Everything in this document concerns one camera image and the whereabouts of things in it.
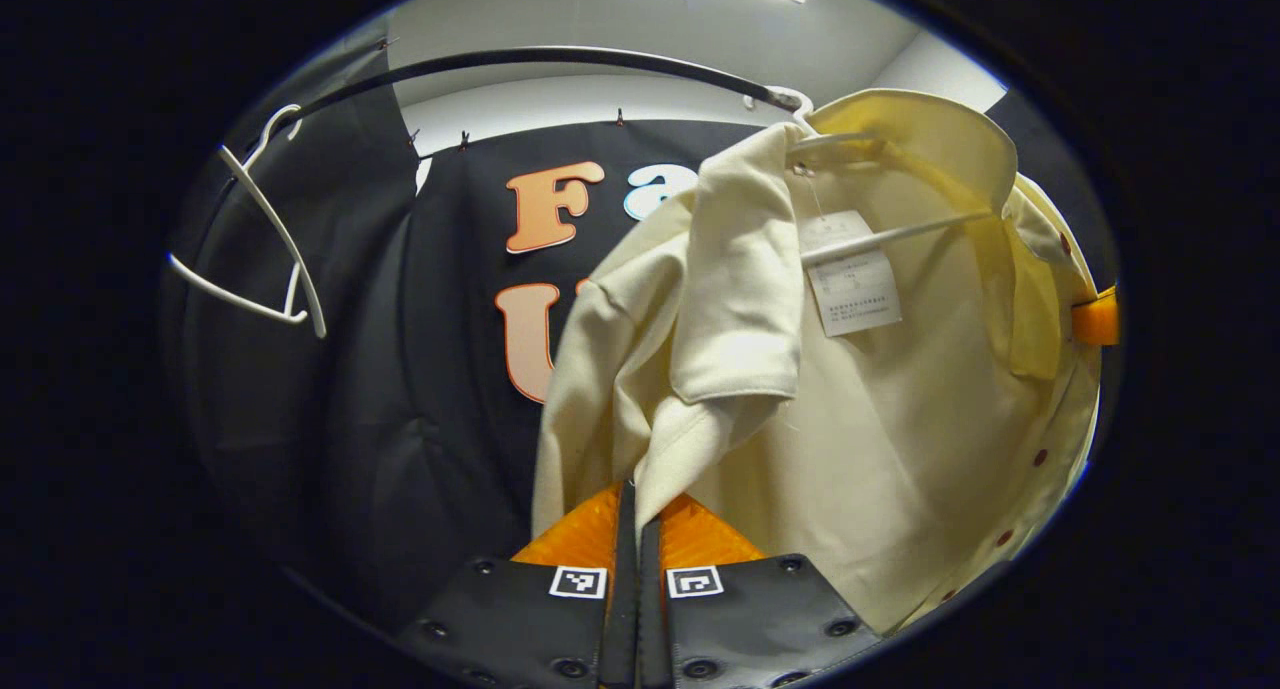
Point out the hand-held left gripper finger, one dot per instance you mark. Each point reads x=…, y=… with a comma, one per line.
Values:
x=625, y=609
x=650, y=619

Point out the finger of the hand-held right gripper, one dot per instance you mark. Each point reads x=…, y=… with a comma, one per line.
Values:
x=1095, y=319

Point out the cream button shirt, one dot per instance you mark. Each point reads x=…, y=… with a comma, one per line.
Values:
x=900, y=429

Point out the white plastic hanger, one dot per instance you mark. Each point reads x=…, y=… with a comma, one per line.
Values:
x=290, y=249
x=900, y=231

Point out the black backdrop cloth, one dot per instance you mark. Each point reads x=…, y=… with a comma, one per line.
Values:
x=400, y=369

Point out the row of black cloth clips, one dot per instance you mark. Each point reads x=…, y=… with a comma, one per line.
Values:
x=619, y=117

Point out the black clothes rail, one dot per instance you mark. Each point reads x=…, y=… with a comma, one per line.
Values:
x=500, y=59

